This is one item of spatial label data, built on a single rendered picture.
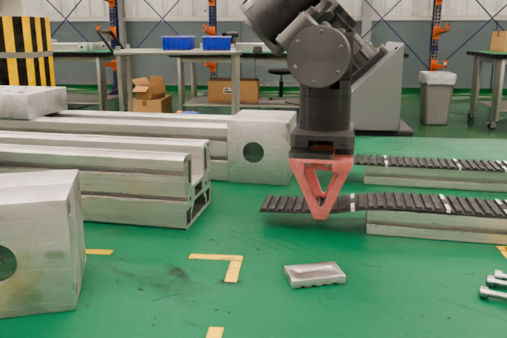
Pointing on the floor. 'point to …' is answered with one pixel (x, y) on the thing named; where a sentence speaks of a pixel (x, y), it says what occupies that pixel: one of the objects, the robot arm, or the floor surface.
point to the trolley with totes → (210, 43)
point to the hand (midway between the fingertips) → (321, 204)
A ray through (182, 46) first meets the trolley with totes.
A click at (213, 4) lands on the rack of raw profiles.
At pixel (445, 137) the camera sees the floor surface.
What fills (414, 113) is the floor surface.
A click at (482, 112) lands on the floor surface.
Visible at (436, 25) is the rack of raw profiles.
